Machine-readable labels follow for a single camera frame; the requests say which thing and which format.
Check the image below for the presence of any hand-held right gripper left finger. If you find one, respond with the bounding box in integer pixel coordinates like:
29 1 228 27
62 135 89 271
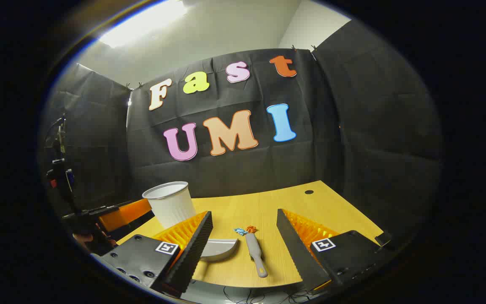
93 210 214 299

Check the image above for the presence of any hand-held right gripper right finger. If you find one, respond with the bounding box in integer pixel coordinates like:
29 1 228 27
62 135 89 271
276 208 385 295

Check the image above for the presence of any grey dustpan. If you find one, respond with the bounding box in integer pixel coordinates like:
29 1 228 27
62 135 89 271
200 239 240 264

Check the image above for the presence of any small grey broom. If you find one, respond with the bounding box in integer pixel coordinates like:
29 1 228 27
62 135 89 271
245 231 269 278

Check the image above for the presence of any white ribbed garbage bin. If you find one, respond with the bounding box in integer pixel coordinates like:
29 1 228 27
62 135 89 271
142 182 196 230

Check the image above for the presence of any wooden desktop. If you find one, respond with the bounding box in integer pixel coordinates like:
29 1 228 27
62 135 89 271
116 180 385 288

